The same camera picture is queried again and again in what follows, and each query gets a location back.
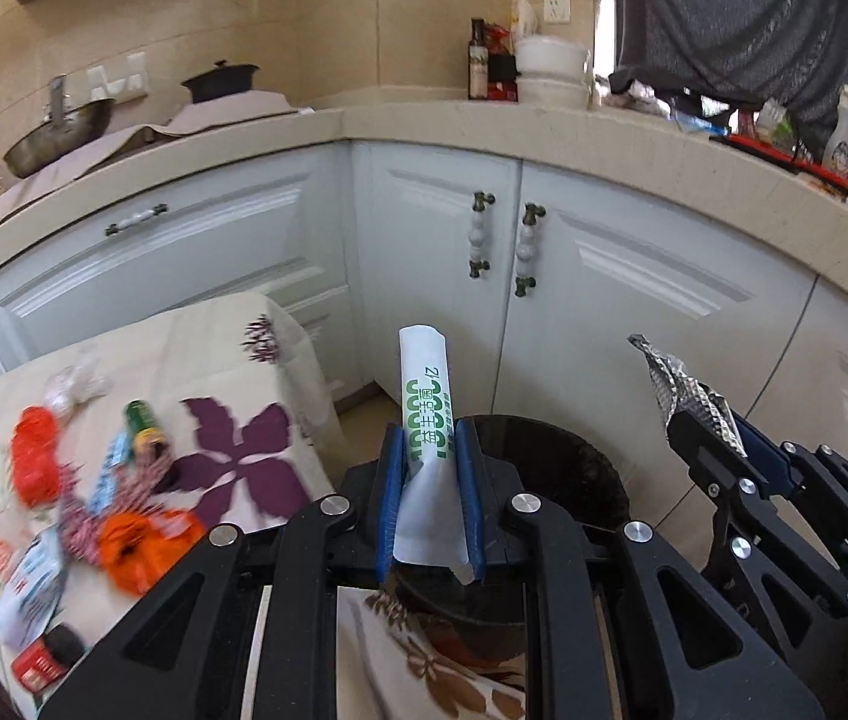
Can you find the silver foil wrapper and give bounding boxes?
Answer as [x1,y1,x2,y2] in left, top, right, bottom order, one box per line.
[627,333,748,458]

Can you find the clear plastic bag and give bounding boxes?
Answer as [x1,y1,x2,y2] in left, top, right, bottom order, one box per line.
[43,358,111,422]

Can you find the cabinet door handle right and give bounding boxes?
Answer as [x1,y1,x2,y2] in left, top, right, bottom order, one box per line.
[515,202,547,298]

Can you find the green yellow small bottle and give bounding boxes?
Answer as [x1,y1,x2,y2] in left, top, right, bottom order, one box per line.
[124,400,170,465]

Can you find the metal wok pan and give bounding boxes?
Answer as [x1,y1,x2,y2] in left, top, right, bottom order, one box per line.
[4,75,116,179]

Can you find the dark hanging cloth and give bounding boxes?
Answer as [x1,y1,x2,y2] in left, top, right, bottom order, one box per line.
[616,0,848,154]

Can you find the black clay pot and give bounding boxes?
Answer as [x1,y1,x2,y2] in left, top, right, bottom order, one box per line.
[181,60,259,104]

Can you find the cabinet door handle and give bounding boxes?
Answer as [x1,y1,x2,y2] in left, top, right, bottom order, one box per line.
[468,190,495,280]
[515,202,547,298]

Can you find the white stacked bowls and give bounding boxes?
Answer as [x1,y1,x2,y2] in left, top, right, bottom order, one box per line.
[515,34,590,109]

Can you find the red white checkered cloth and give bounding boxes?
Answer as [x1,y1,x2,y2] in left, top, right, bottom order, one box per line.
[54,455,170,568]

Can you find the drawer handle middle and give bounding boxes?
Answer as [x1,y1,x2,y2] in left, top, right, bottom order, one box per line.
[104,203,168,238]

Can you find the translucent orange-print plastic bag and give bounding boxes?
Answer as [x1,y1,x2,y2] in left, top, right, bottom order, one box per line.
[0,509,33,578]

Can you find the pink stove cover cloth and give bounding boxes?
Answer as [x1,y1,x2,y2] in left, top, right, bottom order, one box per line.
[0,89,302,224]

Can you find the white wall socket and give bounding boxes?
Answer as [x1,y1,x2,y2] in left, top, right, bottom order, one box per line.
[543,0,572,25]

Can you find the blue white snack bag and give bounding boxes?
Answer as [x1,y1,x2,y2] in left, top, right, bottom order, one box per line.
[0,527,67,652]

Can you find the red crumpled plastic bag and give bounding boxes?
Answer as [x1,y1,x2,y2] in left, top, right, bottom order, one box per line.
[10,406,59,509]

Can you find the white green-lettered paper sleeve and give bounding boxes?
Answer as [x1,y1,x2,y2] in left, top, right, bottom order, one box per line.
[394,325,474,585]

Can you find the orange plastic bag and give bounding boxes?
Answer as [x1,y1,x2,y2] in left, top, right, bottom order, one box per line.
[98,511,206,596]

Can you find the black trash bin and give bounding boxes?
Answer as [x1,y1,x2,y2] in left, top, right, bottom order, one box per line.
[335,413,633,628]

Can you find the dark sauce bottle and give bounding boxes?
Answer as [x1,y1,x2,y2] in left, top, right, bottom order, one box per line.
[468,18,489,101]

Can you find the cabinet door handle left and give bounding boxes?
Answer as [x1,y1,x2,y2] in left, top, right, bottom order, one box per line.
[468,190,495,280]

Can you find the floral tablecloth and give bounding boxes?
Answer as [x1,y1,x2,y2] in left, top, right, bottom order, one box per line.
[0,291,531,720]

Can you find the light blue wrapper strip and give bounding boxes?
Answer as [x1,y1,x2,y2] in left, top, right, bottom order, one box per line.
[87,431,133,515]

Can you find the white spray bottle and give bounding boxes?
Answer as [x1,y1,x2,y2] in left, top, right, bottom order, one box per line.
[822,85,848,181]

